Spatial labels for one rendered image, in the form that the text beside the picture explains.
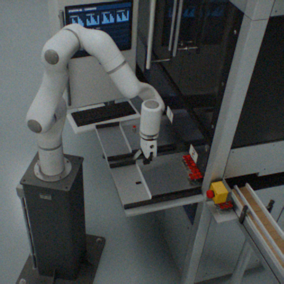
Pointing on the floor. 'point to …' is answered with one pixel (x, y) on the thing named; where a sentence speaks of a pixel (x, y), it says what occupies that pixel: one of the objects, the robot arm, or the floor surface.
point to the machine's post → (227, 123)
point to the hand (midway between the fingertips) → (146, 160)
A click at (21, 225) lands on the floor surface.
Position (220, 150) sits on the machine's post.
